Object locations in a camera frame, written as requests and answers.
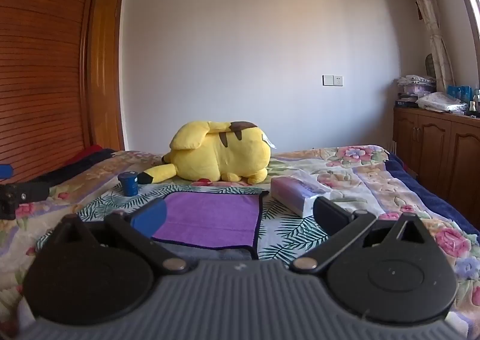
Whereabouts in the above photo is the wooden cabinet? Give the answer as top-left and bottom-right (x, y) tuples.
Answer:
(391, 106), (480, 209)

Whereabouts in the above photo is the wooden slatted wardrobe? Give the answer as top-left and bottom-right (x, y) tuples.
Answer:
(0, 0), (107, 184)

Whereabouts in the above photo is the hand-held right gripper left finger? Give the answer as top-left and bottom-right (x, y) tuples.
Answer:
(51, 197), (190, 274)

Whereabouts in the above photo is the purple tissue pack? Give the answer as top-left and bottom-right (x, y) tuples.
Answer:
(270, 176), (331, 218)

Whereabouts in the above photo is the white plastic bag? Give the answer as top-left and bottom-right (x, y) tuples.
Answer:
(415, 92), (468, 114)

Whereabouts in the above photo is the blue box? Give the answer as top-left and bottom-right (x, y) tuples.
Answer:
(446, 85), (474, 103)

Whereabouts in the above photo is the patterned curtain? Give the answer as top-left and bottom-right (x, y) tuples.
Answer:
(394, 0), (457, 92)

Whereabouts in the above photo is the red cloth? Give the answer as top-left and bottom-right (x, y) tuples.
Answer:
(64, 144), (103, 167)

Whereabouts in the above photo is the purple towel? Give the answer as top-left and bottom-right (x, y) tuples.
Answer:
(151, 191), (270, 249)

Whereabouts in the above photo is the wooden door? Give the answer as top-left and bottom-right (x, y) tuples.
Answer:
(87, 0), (126, 152)

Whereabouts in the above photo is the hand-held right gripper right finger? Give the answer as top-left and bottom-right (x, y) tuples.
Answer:
(289, 195), (427, 274)

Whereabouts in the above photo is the dark cloth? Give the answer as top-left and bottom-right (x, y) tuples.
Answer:
(34, 148), (118, 188)

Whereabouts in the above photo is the clutter on cabinet top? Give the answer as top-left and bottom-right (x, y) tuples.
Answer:
(395, 75), (437, 108)

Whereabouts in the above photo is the grey towel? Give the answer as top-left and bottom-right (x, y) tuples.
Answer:
(161, 241), (260, 261)

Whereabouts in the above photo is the yellow plush toy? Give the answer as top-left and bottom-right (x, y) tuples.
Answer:
(138, 120), (277, 185)

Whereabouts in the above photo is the navy blue blanket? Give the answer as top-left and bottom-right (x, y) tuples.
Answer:
(385, 153), (480, 239)

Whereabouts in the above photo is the blue cup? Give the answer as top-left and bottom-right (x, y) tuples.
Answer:
(117, 171), (139, 197)

